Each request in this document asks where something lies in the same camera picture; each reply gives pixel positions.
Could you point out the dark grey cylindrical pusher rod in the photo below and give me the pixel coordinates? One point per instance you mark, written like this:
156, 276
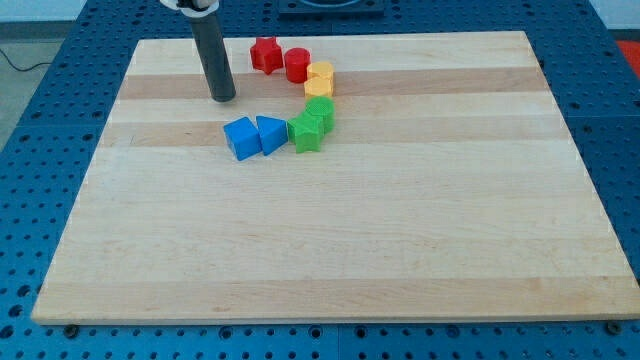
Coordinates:
209, 42

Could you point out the white rod mount flange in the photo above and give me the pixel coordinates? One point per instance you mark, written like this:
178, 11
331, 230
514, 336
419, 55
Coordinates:
192, 8

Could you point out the red star block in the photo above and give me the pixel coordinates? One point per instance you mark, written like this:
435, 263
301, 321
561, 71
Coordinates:
266, 55

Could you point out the green star block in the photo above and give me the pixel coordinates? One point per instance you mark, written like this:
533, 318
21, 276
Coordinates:
306, 132

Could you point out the red cylinder block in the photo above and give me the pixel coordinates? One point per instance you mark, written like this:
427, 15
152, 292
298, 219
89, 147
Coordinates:
296, 62

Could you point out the blue cube block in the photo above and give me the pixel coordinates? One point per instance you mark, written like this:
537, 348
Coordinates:
242, 138

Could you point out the blue triangle block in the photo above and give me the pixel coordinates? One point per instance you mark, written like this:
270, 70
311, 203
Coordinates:
273, 133

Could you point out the yellow cylinder block upper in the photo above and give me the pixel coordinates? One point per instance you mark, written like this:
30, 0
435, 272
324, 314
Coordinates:
320, 69

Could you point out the yellow block lower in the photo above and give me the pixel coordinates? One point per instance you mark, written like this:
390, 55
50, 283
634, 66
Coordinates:
318, 87

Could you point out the green cylinder block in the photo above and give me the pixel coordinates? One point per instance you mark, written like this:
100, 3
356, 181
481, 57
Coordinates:
324, 108

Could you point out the light wooden board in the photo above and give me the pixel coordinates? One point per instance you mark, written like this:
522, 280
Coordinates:
450, 190

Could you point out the red object at right edge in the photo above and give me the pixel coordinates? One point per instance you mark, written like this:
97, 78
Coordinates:
631, 52

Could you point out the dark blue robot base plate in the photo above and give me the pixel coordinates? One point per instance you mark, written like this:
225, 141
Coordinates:
299, 8

